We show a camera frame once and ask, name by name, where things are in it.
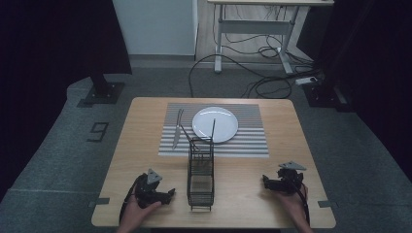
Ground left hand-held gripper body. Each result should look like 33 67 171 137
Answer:
134 168 165 209

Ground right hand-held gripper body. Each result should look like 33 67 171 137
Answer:
273 160 308 195

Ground person's left hand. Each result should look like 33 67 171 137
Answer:
119 193 163 233

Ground person's right hand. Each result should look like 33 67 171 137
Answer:
274 183 309 225

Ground grey striped placemat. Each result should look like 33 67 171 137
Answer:
157 102 270 158

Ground grey tape strip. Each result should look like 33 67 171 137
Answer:
87 197 111 209
317 200 340 209

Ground silver knife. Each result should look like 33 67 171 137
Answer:
171 108 185 150

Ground white round plate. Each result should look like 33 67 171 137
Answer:
191 106 239 145

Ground black stand base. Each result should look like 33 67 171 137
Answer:
76 75 126 109
302 81 355 114

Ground white power strip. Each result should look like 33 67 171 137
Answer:
294 76 321 86

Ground black curtain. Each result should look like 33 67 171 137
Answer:
295 0 412 183
0 0 133 202

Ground white desk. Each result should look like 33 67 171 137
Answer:
207 0 335 75

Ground white cabinet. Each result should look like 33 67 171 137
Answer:
112 0 199 56

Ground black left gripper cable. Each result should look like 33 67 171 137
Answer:
119 173 148 225

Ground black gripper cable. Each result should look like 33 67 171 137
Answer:
119 173 148 225
295 183 311 225

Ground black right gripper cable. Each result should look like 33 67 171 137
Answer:
295 183 311 225

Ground black wire cutlery basket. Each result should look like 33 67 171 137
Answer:
187 135 216 213

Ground black cable bundle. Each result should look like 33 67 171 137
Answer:
241 32 325 100

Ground long black floor cable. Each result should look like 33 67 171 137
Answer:
188 53 270 99

